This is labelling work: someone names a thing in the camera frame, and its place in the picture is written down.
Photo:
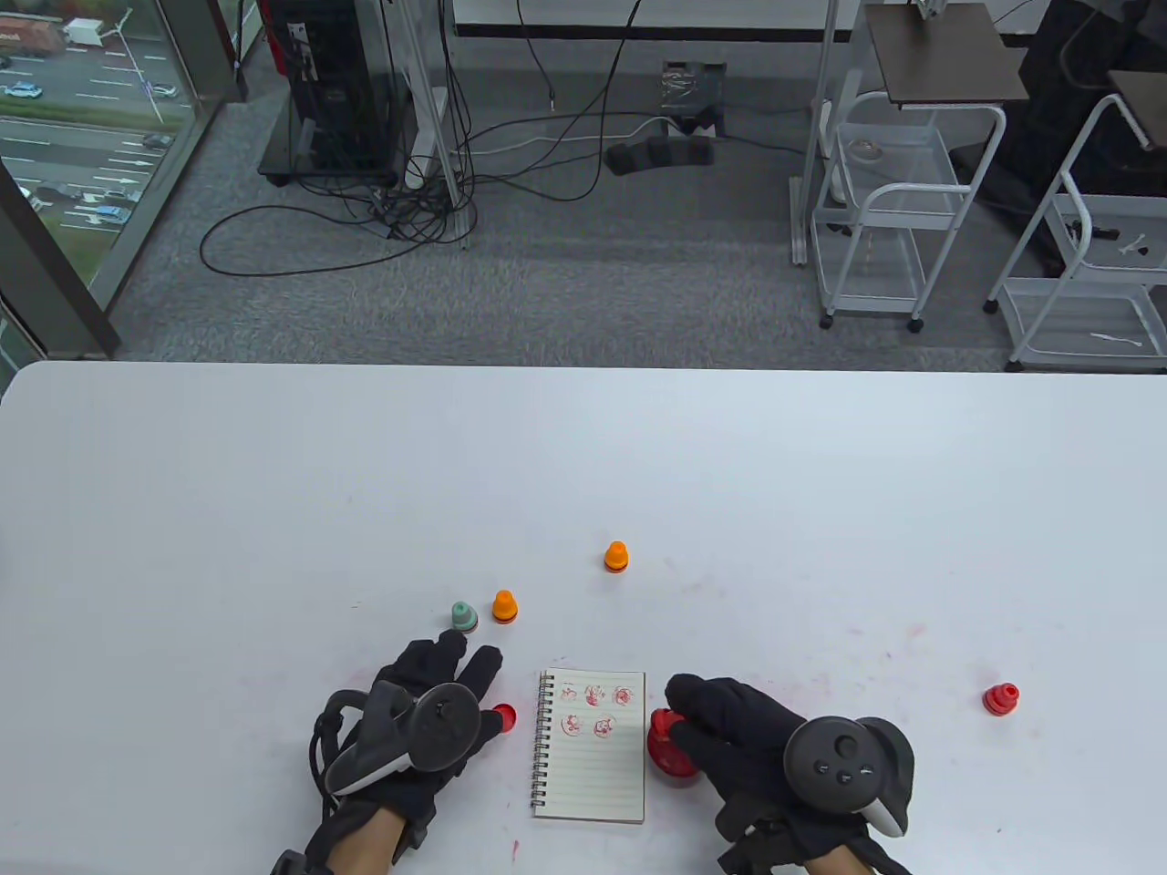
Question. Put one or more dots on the person's right hand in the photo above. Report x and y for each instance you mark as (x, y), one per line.
(738, 738)

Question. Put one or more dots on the person's left hand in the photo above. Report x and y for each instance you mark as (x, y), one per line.
(438, 661)

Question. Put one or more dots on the green reward stamp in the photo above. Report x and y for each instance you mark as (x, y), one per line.
(465, 618)

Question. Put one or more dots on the red ink pad tin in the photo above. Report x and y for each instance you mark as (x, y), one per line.
(675, 770)

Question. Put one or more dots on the orange reward stamp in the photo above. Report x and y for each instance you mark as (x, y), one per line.
(616, 558)
(504, 607)

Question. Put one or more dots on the red stamp cap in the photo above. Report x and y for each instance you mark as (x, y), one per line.
(506, 720)

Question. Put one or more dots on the spiral lined notebook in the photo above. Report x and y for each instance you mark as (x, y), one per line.
(593, 784)

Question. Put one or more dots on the person's left forearm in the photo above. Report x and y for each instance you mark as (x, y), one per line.
(360, 848)

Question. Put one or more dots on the white plastic strip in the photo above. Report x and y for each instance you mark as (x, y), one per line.
(1117, 340)

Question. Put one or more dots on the black foot pedal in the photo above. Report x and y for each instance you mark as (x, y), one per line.
(656, 155)

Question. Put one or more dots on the black computer tower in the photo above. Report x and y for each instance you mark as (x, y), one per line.
(333, 82)

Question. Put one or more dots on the clear round dish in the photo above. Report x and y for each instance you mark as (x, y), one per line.
(866, 151)

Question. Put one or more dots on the black tool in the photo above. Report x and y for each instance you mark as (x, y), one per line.
(1089, 230)

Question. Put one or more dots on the small white plastic piece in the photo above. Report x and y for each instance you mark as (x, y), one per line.
(1133, 245)

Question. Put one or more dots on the large glass window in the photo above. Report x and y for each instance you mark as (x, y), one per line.
(82, 137)

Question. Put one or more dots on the brown side table top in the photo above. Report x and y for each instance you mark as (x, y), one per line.
(1144, 105)
(948, 55)

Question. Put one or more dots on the aluminium frame post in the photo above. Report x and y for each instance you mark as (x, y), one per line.
(460, 228)
(800, 228)

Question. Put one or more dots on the silver metal bracket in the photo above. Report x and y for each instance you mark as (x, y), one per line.
(930, 7)

